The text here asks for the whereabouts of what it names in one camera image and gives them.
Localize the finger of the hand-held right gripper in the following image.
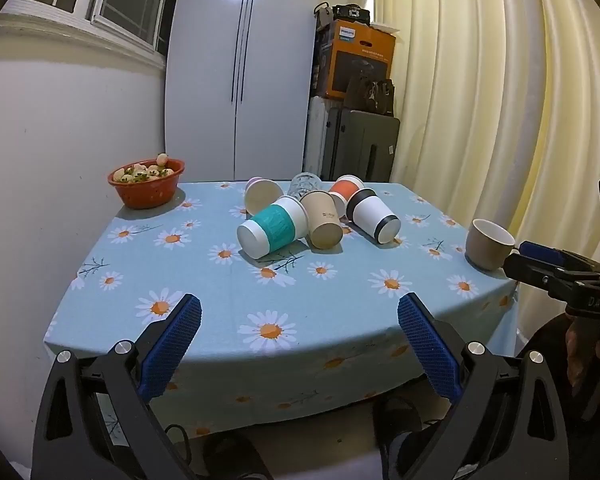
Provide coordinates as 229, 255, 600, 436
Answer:
503, 252, 581, 307
517, 241, 600, 275

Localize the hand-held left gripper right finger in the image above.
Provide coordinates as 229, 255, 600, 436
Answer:
387, 292, 571, 480

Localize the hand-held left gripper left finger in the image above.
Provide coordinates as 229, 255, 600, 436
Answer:
32, 293, 203, 480

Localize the beige mug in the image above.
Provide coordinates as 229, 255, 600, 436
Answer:
465, 218, 522, 272

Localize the white cup with black bands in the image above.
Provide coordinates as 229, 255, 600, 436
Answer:
345, 188, 401, 245

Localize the white cup with teal sleeve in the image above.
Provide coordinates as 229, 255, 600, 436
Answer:
236, 196, 309, 261

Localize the brown paper cup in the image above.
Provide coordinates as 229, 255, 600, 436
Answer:
300, 190, 344, 251

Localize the lilac cup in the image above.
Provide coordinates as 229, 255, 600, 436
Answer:
243, 176, 285, 219

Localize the white cup with orange sleeve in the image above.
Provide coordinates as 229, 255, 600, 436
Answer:
328, 175, 365, 218

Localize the person's right hand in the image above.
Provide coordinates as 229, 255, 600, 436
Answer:
565, 317, 588, 403

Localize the black shoe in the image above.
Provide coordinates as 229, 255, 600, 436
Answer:
200, 429, 276, 480
372, 394, 453, 480

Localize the blue daisy tablecloth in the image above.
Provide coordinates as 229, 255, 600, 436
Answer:
44, 180, 522, 436

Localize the red plastic bowl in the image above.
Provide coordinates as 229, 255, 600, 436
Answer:
107, 158, 186, 210

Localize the cream curtain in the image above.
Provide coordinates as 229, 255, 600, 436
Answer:
370, 0, 600, 323

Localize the pile of pale fruits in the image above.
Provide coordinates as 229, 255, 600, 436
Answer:
112, 153, 177, 184

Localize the clear glass tumbler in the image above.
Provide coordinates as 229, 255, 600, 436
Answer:
288, 172, 324, 200

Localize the grey suitcase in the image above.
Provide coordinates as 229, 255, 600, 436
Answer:
321, 106, 401, 184

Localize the dark brown bag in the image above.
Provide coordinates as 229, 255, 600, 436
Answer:
346, 72, 396, 116

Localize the white storage unit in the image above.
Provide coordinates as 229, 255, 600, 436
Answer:
302, 96, 332, 177

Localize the orange and black cardboard box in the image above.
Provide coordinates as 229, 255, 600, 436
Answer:
313, 19, 398, 102

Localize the white wardrobe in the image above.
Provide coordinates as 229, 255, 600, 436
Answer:
164, 0, 327, 184

